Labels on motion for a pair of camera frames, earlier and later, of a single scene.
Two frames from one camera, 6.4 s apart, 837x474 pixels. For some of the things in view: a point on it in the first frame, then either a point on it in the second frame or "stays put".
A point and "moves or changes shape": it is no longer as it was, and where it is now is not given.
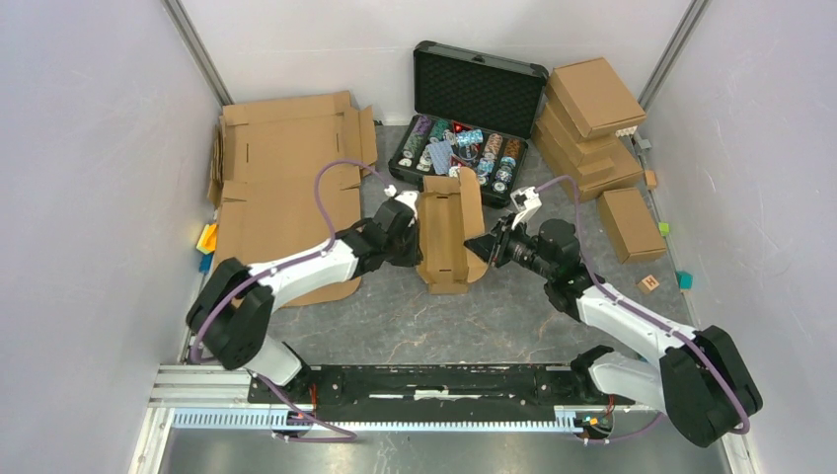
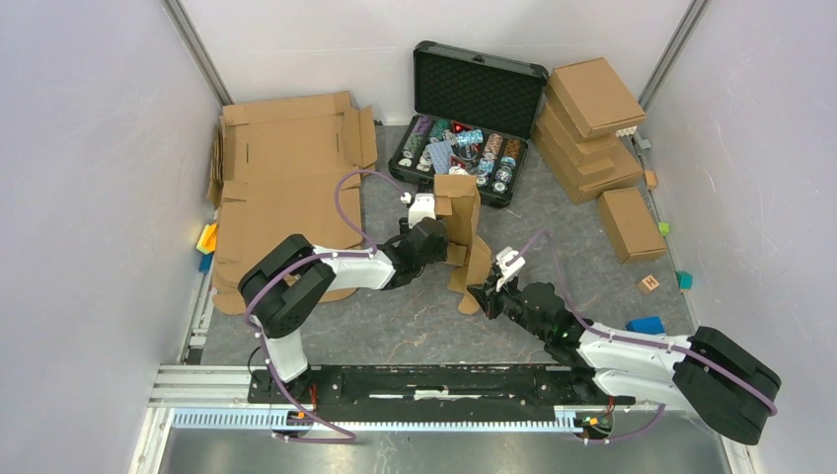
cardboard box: (451, 211) moves or changes shape
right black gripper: (502, 234) → (479, 291)
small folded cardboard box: (631, 226) stays put
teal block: (685, 280) stays put
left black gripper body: (404, 252) → (438, 257)
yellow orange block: (208, 239) stays put
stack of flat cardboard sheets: (263, 177) stays put
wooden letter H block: (647, 284) stays put
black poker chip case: (471, 112) stays put
